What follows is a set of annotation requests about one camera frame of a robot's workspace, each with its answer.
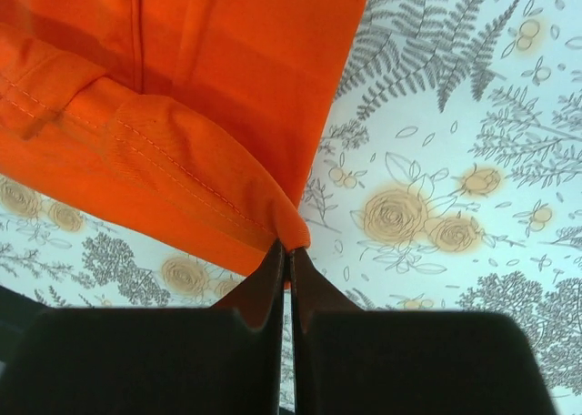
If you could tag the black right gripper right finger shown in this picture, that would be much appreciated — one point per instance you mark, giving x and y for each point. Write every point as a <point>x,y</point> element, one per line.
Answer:
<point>354,361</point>

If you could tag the orange t shirt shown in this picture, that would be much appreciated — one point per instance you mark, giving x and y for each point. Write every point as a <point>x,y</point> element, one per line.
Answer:
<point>195,122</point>

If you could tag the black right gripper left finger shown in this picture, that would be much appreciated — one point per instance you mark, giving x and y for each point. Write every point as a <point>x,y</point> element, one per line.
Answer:
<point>224,359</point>

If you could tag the floral patterned table mat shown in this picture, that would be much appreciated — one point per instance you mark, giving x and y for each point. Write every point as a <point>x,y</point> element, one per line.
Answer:
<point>448,175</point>

